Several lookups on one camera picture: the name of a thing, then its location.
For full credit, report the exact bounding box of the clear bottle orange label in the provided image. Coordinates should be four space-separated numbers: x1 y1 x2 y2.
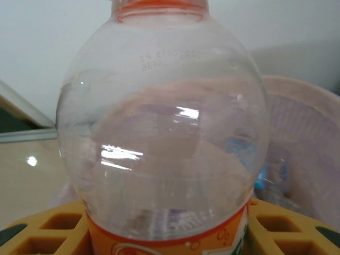
55 0 270 255

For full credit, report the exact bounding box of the pink bin liner bag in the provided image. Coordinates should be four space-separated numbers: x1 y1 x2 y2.
50 75 340 229

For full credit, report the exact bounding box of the white door frame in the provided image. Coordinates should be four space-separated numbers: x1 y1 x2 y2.
0 79 56 128

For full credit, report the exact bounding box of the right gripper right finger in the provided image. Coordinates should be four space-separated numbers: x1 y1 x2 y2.
245 198 340 255

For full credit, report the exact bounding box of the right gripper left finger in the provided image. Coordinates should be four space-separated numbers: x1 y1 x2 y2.
0 199 92 255

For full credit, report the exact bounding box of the bottle colourful blue label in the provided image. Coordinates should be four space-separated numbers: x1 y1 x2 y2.
253 148 293 213

